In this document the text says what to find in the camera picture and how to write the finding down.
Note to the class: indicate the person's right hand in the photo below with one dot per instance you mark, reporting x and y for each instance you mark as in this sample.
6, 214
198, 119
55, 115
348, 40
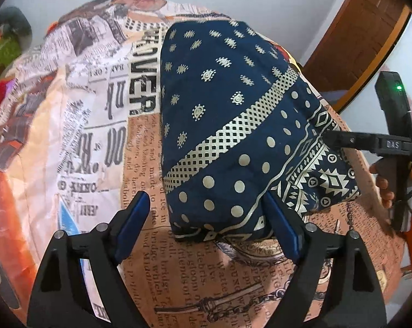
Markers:
381, 184

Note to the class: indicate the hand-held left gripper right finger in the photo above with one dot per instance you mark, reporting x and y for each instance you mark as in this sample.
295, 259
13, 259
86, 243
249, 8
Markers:
284, 229

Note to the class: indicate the navy patterned hooded garment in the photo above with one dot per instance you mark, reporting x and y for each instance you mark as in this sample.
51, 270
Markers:
226, 109

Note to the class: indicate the green and red cloth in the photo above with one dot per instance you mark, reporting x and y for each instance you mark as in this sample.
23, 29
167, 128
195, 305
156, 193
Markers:
4, 51

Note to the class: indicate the printed blanket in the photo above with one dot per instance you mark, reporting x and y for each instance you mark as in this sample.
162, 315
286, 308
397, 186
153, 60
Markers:
89, 109

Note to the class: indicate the wooden door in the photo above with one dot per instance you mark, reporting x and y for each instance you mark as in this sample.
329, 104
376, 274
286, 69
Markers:
363, 24

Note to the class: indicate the grey plush toy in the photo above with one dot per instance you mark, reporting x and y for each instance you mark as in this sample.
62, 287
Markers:
14, 18

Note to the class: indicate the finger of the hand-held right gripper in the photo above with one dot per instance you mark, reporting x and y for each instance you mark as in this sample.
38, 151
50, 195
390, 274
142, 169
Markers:
349, 140

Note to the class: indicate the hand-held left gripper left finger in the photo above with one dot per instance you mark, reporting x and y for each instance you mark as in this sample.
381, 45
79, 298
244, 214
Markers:
134, 225

